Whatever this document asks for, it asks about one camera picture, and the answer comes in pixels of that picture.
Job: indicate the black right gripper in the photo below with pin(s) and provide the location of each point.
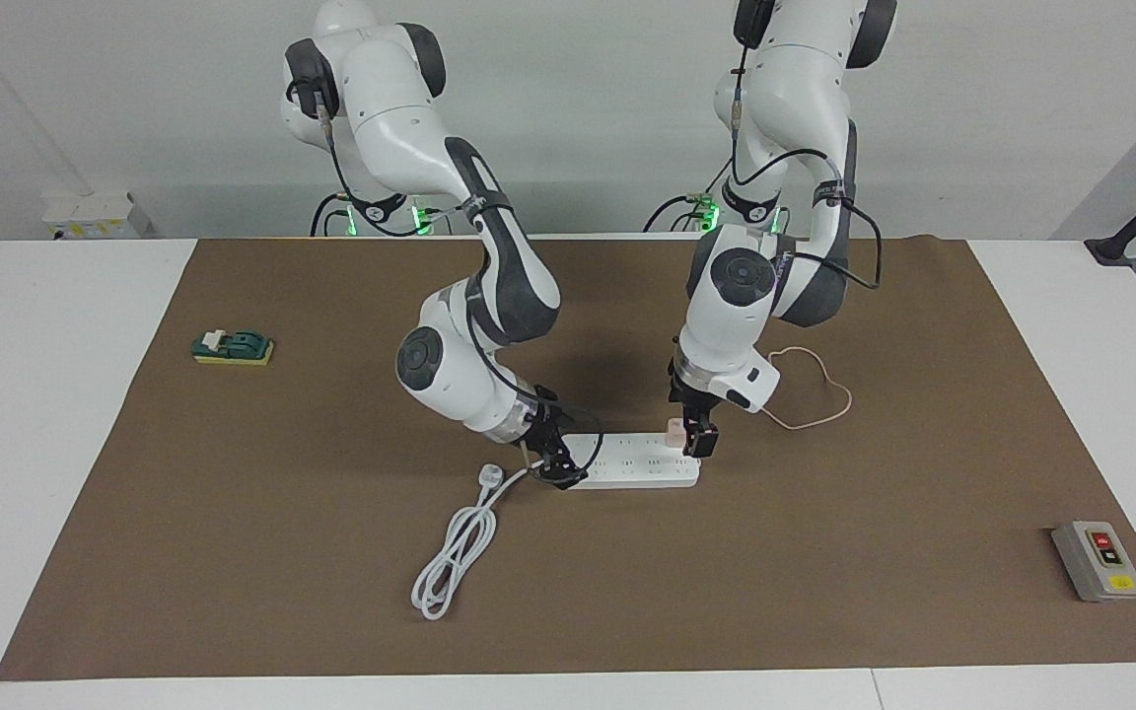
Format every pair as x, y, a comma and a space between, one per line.
548, 434

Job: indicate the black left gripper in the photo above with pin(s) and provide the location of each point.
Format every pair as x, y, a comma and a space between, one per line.
694, 399

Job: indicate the pink charger adapter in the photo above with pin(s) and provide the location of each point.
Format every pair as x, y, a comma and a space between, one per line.
674, 432

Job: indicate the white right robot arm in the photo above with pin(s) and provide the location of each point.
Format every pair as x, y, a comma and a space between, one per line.
390, 118

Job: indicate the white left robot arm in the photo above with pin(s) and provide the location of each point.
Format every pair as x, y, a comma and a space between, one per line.
741, 286

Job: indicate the brown table mat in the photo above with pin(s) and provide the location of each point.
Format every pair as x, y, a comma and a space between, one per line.
233, 513

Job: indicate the white box yellow labels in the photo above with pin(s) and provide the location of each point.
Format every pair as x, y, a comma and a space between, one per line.
95, 212

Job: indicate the green knife switch yellow base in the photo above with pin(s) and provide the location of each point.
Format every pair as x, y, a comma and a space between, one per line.
233, 347

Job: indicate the grey push-button switch box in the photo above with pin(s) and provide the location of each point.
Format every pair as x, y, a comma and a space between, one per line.
1096, 562

